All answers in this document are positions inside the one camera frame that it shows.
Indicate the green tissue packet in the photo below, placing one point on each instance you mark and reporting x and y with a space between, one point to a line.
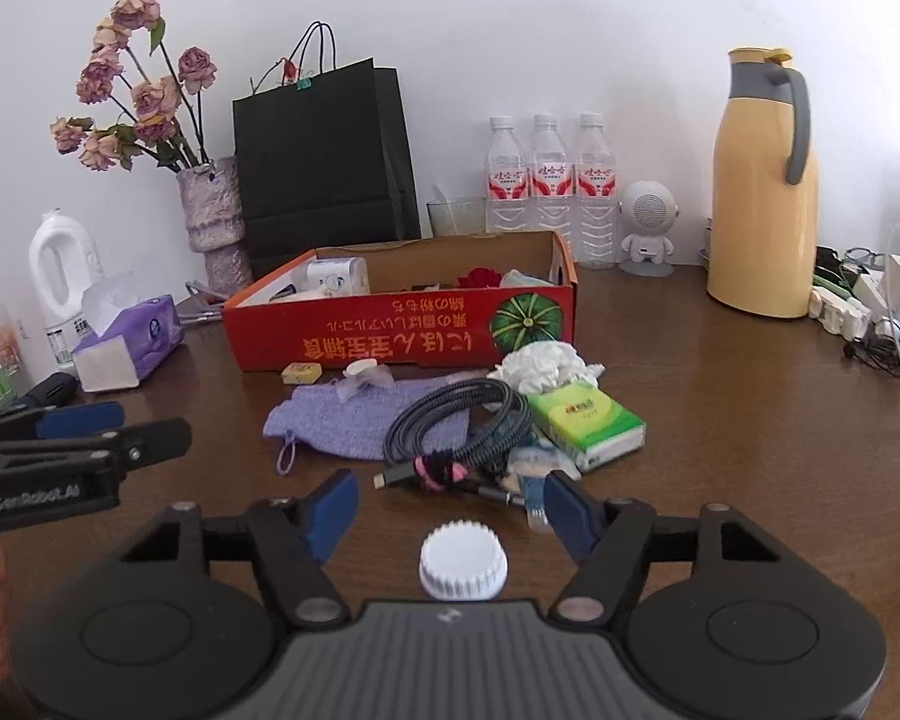
585 420

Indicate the white ribbed lid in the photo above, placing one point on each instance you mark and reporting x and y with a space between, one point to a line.
461 559

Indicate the red rose flower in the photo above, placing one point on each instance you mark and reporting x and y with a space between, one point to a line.
480 277

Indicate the white plastic spoon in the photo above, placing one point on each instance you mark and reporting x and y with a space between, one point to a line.
446 202

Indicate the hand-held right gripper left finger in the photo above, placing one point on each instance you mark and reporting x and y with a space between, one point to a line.
330 514

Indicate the black eyeglasses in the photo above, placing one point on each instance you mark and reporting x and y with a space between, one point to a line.
862 256

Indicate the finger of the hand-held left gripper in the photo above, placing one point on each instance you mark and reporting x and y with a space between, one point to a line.
82 420
157 441

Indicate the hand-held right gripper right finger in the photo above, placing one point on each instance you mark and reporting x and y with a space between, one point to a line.
570 517

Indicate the mottled purple vase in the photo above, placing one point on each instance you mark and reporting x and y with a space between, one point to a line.
214 217

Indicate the white robot speaker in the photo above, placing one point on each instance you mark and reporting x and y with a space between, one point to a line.
649 210

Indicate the purple tissue box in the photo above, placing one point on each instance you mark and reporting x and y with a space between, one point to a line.
135 337

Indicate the black paper bag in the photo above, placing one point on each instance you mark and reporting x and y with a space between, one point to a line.
315 165

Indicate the small white round jar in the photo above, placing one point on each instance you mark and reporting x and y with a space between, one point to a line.
364 371

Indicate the black earphones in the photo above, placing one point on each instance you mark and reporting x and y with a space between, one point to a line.
851 351

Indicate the white tissue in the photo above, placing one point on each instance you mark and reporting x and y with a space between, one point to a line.
540 364

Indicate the yellow thermos jug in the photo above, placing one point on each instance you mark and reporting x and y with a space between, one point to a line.
757 225

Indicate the purple knitted cloth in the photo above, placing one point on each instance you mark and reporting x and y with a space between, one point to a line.
330 420

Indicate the dried pink flowers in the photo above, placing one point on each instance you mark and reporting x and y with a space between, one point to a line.
146 97

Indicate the clear blue plastic packet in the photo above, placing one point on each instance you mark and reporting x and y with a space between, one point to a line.
529 465

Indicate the clear glass cup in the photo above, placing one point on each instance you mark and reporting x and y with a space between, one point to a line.
457 219

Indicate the red cardboard box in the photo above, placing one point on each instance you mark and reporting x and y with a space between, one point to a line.
390 337

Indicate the white detergent bottle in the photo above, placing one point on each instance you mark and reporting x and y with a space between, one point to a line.
60 229

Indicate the small yellow box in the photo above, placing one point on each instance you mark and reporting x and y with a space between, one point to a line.
301 373

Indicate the clear water bottle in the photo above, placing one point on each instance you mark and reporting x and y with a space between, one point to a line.
551 180
506 180
596 187

